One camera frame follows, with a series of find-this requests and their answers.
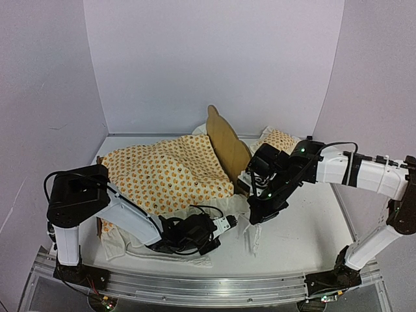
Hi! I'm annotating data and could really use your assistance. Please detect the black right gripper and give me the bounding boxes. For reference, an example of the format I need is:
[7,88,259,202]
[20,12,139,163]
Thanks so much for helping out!
[247,172,296,226]

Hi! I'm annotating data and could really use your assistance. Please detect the duck print mattress cushion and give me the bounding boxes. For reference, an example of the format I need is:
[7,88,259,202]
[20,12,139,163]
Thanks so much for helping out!
[99,125,261,254]

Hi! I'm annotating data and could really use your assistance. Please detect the wooden pet bed frame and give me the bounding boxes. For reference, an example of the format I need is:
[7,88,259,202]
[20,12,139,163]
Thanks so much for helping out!
[95,103,254,243]

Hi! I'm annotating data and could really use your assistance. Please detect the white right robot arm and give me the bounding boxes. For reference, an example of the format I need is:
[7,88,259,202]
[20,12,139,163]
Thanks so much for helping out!
[238,139,415,288]

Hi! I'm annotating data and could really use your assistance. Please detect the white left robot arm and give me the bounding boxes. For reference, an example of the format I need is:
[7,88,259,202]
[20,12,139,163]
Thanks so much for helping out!
[44,164,228,284]

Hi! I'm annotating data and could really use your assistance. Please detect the small duck print pillow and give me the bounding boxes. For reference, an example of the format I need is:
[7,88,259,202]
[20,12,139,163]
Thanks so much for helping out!
[249,126,301,155]

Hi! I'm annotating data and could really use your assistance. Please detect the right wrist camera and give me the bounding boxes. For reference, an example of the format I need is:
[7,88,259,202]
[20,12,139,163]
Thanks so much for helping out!
[237,171,257,197]

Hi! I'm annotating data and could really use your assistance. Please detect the aluminium front rail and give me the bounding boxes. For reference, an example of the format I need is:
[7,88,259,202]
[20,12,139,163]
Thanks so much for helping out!
[31,246,381,305]

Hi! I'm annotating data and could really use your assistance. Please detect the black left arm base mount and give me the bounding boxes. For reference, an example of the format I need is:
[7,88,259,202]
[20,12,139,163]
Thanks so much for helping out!
[53,259,110,291]

